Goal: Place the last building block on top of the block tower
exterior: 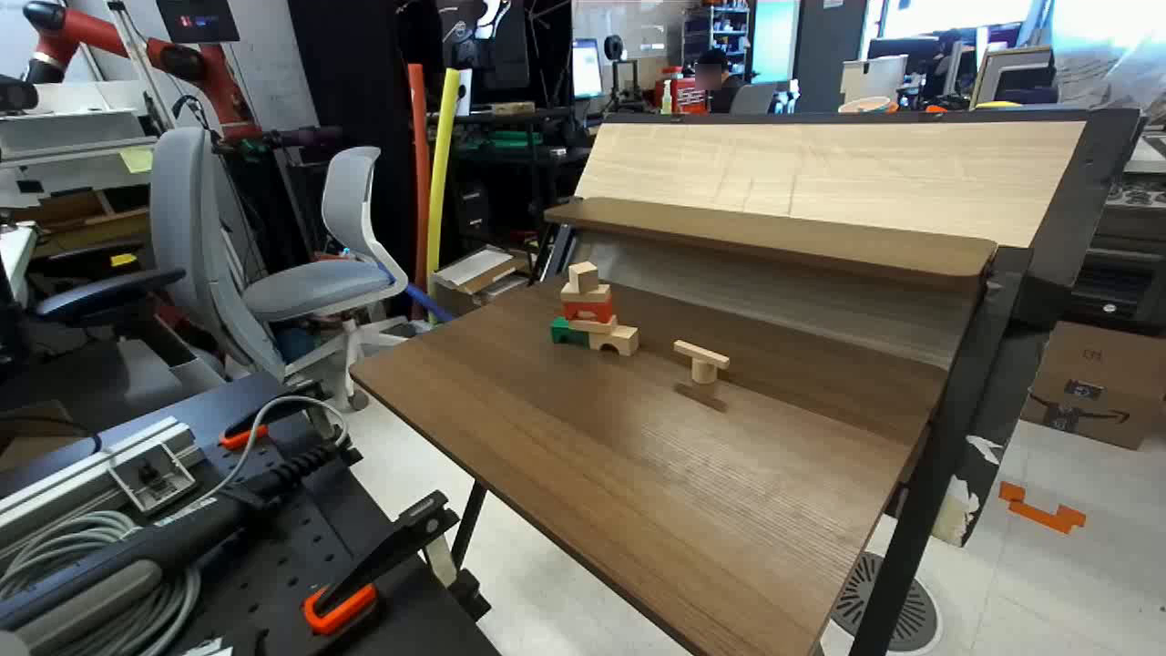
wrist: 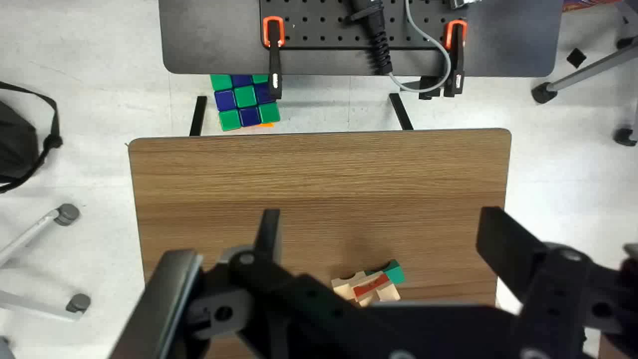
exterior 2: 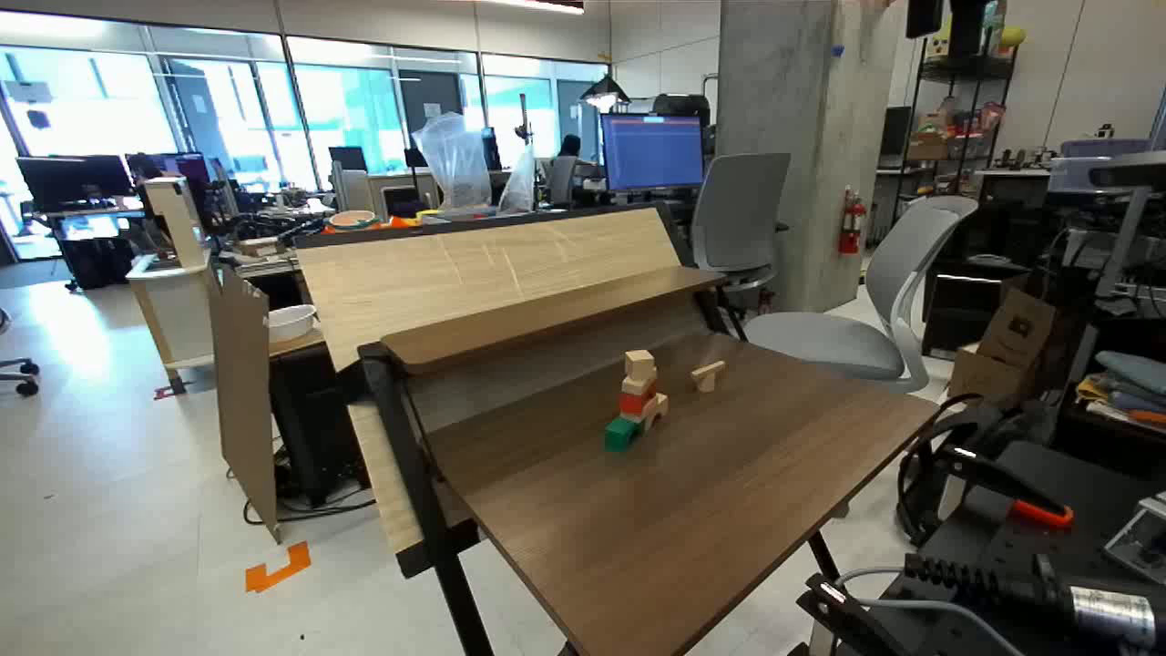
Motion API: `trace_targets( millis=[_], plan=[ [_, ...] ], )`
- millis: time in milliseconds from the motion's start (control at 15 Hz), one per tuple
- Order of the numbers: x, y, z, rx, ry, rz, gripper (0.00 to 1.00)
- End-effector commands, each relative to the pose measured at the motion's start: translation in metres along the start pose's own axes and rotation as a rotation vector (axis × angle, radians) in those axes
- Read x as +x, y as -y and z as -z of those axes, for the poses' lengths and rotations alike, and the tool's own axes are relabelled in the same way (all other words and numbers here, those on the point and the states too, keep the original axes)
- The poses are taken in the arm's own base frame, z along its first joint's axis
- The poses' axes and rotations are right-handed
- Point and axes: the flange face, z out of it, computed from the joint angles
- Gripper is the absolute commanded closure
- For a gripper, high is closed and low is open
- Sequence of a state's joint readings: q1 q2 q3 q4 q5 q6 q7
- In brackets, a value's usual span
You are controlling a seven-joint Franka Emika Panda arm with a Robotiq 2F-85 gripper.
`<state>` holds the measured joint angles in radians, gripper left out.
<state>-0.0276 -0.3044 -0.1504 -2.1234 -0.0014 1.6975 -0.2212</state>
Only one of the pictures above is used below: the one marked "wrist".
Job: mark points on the black pegboard cart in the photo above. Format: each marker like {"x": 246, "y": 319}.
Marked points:
{"x": 200, "y": 40}

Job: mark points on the green blue puzzle cube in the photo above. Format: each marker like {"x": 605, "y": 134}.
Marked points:
{"x": 244, "y": 98}

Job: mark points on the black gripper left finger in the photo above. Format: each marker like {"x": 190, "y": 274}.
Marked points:
{"x": 268, "y": 232}

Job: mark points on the orange black bar clamp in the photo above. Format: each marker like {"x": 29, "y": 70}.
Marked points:
{"x": 274, "y": 72}
{"x": 456, "y": 66}

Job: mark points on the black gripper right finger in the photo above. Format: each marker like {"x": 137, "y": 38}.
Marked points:
{"x": 509, "y": 246}

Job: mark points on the natural wooden arch block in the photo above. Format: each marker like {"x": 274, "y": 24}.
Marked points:
{"x": 388, "y": 295}

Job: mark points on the red building block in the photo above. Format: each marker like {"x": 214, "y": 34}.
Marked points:
{"x": 366, "y": 289}

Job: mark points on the green building block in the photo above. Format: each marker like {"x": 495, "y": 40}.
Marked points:
{"x": 396, "y": 274}

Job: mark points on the natural wooden cube block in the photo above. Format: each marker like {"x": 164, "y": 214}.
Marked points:
{"x": 346, "y": 285}

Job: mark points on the black bag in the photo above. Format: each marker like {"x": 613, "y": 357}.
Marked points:
{"x": 17, "y": 142}

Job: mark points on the grey office chair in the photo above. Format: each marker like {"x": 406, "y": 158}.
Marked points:
{"x": 585, "y": 74}
{"x": 33, "y": 234}

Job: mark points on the black floor tape square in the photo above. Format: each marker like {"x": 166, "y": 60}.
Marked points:
{"x": 577, "y": 56}

